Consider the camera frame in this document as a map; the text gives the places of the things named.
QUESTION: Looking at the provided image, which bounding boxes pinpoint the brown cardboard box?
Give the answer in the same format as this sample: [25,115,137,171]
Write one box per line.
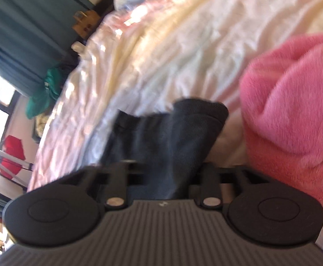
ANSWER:
[72,9,101,37]

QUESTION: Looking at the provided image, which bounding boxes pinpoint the red cloth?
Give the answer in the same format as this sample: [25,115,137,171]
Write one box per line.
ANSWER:
[0,135,26,177]

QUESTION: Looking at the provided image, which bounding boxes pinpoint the white wrinkled bed sheet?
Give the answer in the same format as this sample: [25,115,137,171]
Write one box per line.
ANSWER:
[26,0,323,241]

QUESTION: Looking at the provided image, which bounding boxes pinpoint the white metal rack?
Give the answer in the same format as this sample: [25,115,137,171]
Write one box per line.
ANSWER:
[0,145,32,192]

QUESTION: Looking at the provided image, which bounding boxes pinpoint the dark grey garment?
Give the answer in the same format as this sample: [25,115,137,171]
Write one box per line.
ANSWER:
[97,98,230,200]

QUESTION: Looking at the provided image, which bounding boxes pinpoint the green cloth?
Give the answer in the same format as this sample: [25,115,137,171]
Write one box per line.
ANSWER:
[25,66,68,120]

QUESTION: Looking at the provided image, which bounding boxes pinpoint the pink fleece blanket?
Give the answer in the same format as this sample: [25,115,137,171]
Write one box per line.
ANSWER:
[239,33,323,208]

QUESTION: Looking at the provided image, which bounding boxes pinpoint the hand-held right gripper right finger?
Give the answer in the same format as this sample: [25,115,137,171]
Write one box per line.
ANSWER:
[193,163,270,209]

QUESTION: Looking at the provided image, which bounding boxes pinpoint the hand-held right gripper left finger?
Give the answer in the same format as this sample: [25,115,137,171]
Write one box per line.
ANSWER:
[56,163,136,210]

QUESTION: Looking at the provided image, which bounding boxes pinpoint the teal curtain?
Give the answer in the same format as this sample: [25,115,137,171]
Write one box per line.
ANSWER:
[0,0,95,97]

